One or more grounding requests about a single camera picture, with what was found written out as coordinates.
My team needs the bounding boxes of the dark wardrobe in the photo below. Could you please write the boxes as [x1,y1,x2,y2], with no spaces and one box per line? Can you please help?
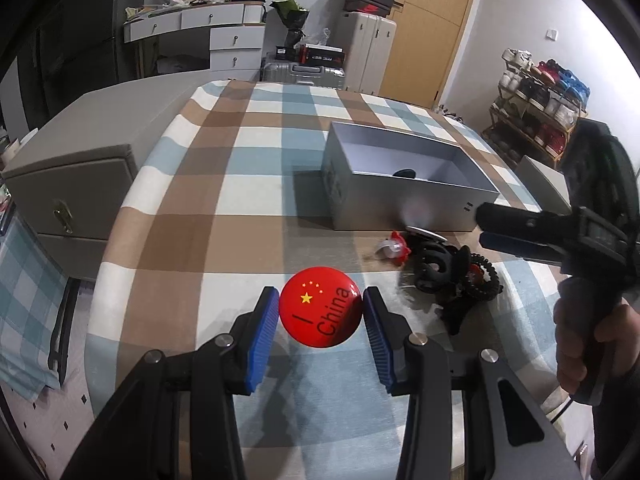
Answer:
[0,0,126,126]

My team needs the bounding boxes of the wooden door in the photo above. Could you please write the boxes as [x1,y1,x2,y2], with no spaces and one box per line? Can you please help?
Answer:
[370,0,483,111]

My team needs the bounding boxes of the grey bedside cabinet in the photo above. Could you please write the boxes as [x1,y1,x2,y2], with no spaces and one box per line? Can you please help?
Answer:
[17,77,226,171]

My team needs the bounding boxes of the beige nightstand with brass handle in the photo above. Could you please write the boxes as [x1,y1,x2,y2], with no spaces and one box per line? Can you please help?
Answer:
[2,144,138,281]

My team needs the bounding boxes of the clutter of small packets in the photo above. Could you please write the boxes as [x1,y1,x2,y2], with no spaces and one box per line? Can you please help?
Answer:
[125,0,236,21]

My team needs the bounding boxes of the rows of shoes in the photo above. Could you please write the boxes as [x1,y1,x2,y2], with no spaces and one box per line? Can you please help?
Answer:
[487,49,591,158]

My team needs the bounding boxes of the white dresser with drawers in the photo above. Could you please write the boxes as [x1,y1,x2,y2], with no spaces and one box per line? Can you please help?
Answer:
[124,1,268,81]

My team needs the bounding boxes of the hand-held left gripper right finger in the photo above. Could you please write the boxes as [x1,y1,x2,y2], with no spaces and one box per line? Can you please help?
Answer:
[362,285,588,480]

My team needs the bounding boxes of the black spiral hair tie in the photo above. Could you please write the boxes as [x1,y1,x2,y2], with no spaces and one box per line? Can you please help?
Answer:
[465,254,504,305]

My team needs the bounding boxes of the black hair claw clip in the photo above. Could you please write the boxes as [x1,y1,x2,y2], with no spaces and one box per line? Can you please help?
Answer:
[407,242,463,296]

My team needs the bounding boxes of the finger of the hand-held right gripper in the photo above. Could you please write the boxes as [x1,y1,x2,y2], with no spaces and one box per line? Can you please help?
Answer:
[480,232,568,267]
[475,202,581,241]

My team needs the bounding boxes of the black wrapped bouquet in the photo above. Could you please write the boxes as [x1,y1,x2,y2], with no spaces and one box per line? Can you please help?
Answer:
[270,0,311,51]

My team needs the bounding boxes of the red round badge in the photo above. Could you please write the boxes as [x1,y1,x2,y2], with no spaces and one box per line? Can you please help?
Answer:
[278,265,362,348]

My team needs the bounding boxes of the grey rectangular box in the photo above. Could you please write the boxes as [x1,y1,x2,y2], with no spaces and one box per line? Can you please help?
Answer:
[320,121,501,233]

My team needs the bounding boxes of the black cable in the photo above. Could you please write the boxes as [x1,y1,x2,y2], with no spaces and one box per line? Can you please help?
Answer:
[549,394,577,425]

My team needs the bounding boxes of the wooden shoe rack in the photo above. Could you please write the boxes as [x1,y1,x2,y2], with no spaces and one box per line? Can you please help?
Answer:
[482,50,591,171]

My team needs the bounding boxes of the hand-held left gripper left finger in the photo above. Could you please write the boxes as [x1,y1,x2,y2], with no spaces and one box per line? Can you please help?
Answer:
[62,286,281,480]

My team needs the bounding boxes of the plaid cushioned chair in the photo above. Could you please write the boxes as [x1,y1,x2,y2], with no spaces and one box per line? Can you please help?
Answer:
[0,210,81,401]

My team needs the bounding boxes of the plaid tablecloth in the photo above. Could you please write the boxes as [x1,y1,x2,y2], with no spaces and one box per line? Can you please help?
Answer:
[85,80,601,480]

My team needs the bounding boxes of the silver suitcase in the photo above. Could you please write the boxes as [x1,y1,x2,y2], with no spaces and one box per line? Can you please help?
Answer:
[261,60,346,92]

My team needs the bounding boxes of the person's right hand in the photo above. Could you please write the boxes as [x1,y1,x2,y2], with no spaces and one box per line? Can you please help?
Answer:
[552,280,640,396]

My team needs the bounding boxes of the black and red shoe box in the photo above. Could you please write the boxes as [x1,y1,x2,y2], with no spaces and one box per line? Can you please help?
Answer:
[345,0,393,15]

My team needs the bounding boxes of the red and white hair ornament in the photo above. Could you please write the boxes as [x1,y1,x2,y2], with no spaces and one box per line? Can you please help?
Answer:
[376,231,412,263]

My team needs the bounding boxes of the cream upright suitcase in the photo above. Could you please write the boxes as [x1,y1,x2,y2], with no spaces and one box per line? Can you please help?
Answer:
[334,10,398,96]

